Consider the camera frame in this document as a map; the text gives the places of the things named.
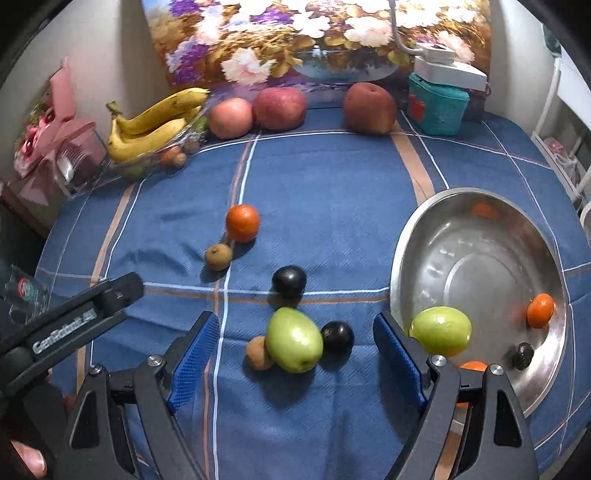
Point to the large orange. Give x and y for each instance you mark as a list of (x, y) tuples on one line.
[(472, 376)]

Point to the clear plastic fruit tray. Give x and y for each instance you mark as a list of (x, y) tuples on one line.
[(152, 156)]

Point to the blue plaid tablecloth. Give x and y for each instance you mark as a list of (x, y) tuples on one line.
[(210, 236)]

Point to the green apple in bowl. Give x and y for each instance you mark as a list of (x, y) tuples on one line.
[(442, 330)]

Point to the brown kiwi near tangerine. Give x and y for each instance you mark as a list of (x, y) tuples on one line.
[(218, 257)]

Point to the dark plum on cloth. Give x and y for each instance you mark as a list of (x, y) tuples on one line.
[(338, 337), (289, 281)]

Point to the flower painting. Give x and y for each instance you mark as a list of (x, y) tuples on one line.
[(238, 48)]

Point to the small tangerine on cloth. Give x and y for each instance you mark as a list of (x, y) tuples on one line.
[(242, 223)]

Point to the pink gift box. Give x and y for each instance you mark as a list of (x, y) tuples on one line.
[(58, 151)]

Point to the white shelf rack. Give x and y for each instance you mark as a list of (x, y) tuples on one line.
[(562, 132)]

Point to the red speckled apple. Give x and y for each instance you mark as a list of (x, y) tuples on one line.
[(280, 108)]

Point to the round stainless steel bowl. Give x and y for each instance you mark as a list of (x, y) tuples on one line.
[(475, 251)]

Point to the pink pale apple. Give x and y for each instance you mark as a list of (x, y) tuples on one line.
[(231, 119)]

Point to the small tangerine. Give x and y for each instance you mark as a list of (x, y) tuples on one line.
[(540, 311), (242, 223)]

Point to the tangerine in tray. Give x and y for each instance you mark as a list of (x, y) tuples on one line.
[(168, 156)]

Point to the green fruit in tray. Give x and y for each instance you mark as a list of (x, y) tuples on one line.
[(133, 173)]

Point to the yellow banana bunch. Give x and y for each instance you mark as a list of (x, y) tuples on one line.
[(155, 127)]

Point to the teal plastic box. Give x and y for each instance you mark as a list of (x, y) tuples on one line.
[(437, 109)]

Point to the dark plum in bowl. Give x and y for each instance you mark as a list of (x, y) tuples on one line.
[(522, 356)]

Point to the person's left hand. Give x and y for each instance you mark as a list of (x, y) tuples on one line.
[(32, 458)]

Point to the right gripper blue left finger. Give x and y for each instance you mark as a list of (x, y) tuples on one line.
[(186, 359)]

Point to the green apple on cloth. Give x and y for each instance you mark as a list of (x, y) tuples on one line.
[(293, 340)]

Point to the kiwi in tray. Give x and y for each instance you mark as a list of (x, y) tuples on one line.
[(179, 161)]

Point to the brown kiwi near green apple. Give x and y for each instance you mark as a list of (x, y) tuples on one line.
[(257, 355)]

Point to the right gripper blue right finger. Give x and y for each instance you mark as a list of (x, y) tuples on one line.
[(405, 357)]

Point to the clear plastic bottle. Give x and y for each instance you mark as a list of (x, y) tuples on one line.
[(25, 297)]

